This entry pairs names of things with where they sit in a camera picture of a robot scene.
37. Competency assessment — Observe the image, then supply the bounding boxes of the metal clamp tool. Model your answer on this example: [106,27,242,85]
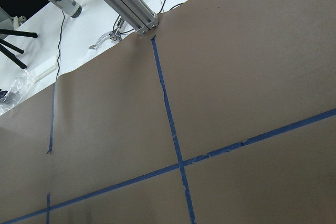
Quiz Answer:
[89,15,125,50]

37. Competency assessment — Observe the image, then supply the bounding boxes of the white plastic block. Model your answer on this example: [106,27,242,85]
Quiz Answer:
[29,56,57,82]

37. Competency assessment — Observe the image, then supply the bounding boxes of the clear plastic bag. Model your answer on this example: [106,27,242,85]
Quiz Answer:
[1,70,36,115]

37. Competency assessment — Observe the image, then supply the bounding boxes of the black mini tripod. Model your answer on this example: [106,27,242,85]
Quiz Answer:
[0,28,38,70]

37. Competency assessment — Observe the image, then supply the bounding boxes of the black wrapped object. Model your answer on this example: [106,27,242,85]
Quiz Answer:
[0,91,12,104]

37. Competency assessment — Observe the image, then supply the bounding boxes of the black thin cable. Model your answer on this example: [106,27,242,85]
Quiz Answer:
[55,10,66,79]

